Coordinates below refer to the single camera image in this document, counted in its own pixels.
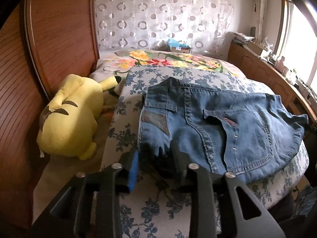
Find blue denim jeans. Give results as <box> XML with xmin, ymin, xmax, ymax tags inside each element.
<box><xmin>137</xmin><ymin>77</ymin><xmax>308</xmax><ymax>184</ymax></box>

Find blue floral white sheet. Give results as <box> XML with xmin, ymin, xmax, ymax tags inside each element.
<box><xmin>102</xmin><ymin>64</ymin><xmax>309</xmax><ymax>237</ymax></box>

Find yellow Pikachu plush toy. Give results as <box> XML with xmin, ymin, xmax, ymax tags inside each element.
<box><xmin>36</xmin><ymin>74</ymin><xmax>121</xmax><ymax>161</ymax></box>

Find colourful floral bed blanket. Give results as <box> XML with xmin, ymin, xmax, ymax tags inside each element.
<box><xmin>90</xmin><ymin>50</ymin><xmax>245</xmax><ymax>82</ymax></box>

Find brown wooden side cabinet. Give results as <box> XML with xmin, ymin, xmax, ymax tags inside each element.
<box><xmin>227</xmin><ymin>41</ymin><xmax>316</xmax><ymax>127</ymax></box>

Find small cardboard box blue items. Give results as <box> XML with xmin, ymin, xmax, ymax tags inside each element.
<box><xmin>167</xmin><ymin>39</ymin><xmax>191</xmax><ymax>54</ymax></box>

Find cardboard box on cabinet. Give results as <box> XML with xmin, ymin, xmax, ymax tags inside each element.
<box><xmin>246</xmin><ymin>41</ymin><xmax>267</xmax><ymax>56</ymax></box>

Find pink bottle on cabinet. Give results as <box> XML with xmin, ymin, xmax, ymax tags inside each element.
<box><xmin>275</xmin><ymin>56</ymin><xmax>285</xmax><ymax>73</ymax></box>

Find stack of papers on cabinet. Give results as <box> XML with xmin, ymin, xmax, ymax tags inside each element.
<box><xmin>231</xmin><ymin>32</ymin><xmax>255</xmax><ymax>45</ymax></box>

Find window with bright light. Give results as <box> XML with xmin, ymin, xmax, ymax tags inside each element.
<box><xmin>277</xmin><ymin>0</ymin><xmax>316</xmax><ymax>91</ymax></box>

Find pink circle patterned curtain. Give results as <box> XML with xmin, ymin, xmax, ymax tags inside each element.
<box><xmin>94</xmin><ymin>0</ymin><xmax>234</xmax><ymax>57</ymax></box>

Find brown wooden louvered wardrobe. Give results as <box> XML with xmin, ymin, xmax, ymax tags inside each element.
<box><xmin>1</xmin><ymin>0</ymin><xmax>98</xmax><ymax>237</ymax></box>

